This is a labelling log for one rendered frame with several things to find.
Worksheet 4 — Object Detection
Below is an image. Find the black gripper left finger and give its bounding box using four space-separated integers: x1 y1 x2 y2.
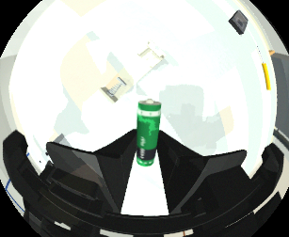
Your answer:
45 129 136 213

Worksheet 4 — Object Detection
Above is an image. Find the green cylindrical battery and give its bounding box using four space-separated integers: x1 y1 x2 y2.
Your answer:
136 99 162 166

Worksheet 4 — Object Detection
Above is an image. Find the black rectangular bar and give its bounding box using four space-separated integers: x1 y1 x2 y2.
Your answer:
228 9 249 36

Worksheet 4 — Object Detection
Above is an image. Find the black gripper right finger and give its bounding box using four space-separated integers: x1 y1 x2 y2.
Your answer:
156 130 248 213

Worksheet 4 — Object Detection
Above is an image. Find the yellow-handled screwdriver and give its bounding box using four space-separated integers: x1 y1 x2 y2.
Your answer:
261 55 271 91

